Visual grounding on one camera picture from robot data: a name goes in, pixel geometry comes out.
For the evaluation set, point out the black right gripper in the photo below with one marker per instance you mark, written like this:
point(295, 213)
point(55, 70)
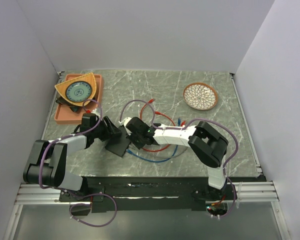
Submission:
point(138, 145)

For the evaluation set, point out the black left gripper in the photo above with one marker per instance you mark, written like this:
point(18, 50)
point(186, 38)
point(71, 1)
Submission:
point(110, 130)

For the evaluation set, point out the black network switch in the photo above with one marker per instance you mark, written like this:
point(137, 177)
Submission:
point(119, 142)

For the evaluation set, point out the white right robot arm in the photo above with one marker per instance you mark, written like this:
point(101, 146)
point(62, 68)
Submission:
point(206, 142)

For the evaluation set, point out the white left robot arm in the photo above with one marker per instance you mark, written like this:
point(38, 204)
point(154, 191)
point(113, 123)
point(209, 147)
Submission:
point(46, 164)

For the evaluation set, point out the dark dish under basket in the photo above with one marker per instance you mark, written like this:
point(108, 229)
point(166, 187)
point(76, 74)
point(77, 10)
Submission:
point(60, 100)

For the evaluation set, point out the pink plastic tray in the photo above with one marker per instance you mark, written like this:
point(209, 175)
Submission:
point(64, 115)

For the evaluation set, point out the woven triangular basket plate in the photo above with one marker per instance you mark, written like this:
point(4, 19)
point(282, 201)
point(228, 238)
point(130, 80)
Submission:
point(89, 78)

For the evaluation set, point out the blue patterned round plate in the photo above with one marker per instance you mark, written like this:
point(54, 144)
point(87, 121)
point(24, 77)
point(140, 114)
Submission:
point(78, 91)

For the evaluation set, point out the floral patterned plate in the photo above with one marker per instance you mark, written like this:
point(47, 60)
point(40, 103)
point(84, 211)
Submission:
point(200, 96)

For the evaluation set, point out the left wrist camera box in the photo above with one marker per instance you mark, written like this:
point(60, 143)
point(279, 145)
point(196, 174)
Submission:
point(95, 111)

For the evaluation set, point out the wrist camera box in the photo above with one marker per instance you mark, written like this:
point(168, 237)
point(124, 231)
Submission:
point(124, 121)
point(95, 111)

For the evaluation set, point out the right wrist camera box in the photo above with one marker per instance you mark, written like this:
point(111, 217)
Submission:
point(124, 121)

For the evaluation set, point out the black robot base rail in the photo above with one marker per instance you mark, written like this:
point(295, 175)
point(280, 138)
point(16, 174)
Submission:
point(148, 193)

